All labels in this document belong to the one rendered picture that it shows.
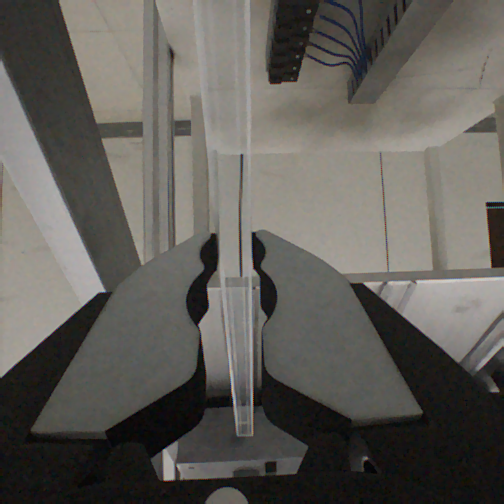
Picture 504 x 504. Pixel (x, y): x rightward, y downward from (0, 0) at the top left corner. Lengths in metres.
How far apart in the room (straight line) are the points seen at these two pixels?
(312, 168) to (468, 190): 1.03
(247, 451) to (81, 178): 0.26
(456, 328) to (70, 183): 0.29
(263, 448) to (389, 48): 0.52
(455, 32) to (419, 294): 0.47
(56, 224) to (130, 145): 2.01
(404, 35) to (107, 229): 0.45
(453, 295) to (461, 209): 2.14
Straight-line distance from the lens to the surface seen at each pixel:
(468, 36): 0.66
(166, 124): 0.51
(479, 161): 2.56
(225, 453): 0.32
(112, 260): 0.22
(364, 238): 2.05
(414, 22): 0.52
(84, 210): 0.19
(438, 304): 0.27
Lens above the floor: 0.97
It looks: 4 degrees down
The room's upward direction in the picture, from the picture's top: 178 degrees clockwise
